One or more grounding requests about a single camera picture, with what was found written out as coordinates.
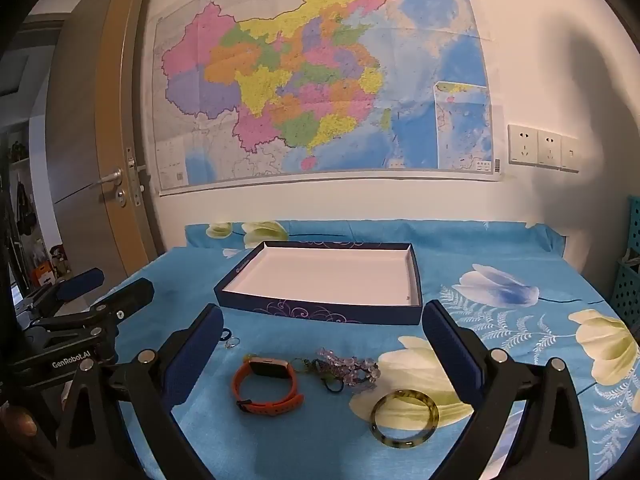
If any navy cardboard box tray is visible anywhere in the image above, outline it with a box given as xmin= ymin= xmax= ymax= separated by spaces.
xmin=214 ymin=241 xmax=423 ymax=326

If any clear crystal bead bracelet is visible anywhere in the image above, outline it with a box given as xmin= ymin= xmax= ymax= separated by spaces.
xmin=316 ymin=346 xmax=381 ymax=390

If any person's left hand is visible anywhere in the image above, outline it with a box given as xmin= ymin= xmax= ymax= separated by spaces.
xmin=0 ymin=404 xmax=38 ymax=443

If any blue perforated plastic basket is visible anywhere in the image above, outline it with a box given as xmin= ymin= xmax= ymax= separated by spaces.
xmin=611 ymin=195 xmax=640 ymax=331

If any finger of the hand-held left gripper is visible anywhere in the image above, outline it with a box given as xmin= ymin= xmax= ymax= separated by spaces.
xmin=17 ymin=268 xmax=105 ymax=317
xmin=22 ymin=278 xmax=155 ymax=346

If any amber tortoiseshell bangle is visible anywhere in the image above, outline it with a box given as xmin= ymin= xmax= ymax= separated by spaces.
xmin=369 ymin=389 xmax=440 ymax=447

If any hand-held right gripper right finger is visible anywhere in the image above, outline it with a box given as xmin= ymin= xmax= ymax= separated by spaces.
xmin=421 ymin=300 xmax=591 ymax=480

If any metal door lock plate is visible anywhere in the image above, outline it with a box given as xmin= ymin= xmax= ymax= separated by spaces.
xmin=126 ymin=147 xmax=146 ymax=208

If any white wall switch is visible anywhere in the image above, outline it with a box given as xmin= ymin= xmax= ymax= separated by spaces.
xmin=560 ymin=135 xmax=581 ymax=173

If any white wall socket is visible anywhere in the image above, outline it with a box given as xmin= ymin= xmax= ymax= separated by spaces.
xmin=538 ymin=129 xmax=563 ymax=169
xmin=508 ymin=124 xmax=540 ymax=166

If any colourful wall map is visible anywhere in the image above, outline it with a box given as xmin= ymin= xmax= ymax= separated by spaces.
xmin=150 ymin=0 xmax=503 ymax=197

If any blue floral bedsheet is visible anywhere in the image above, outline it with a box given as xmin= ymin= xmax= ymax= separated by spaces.
xmin=87 ymin=219 xmax=640 ymax=480

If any orange box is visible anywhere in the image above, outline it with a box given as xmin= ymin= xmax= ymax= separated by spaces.
xmin=31 ymin=260 xmax=57 ymax=287

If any wooden door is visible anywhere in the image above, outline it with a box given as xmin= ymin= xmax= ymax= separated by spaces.
xmin=47 ymin=0 xmax=166 ymax=281

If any orange smartwatch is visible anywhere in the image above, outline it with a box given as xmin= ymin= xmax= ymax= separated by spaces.
xmin=231 ymin=356 xmax=305 ymax=417

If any dark hanging bag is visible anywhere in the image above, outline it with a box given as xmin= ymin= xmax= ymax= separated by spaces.
xmin=14 ymin=180 xmax=37 ymax=241

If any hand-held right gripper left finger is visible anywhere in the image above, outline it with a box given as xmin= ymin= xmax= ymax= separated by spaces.
xmin=57 ymin=304 xmax=226 ymax=480

